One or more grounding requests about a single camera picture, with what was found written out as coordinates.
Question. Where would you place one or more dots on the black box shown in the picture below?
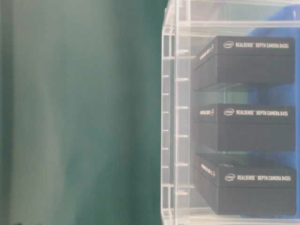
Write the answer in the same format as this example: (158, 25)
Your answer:
(238, 184)
(244, 59)
(244, 127)

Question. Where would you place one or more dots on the clear plastic storage case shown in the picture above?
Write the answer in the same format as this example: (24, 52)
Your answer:
(189, 25)

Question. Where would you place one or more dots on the blue liner in case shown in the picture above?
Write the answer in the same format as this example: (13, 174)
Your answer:
(283, 94)

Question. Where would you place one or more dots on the green table cloth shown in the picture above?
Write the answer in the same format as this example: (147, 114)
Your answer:
(80, 112)

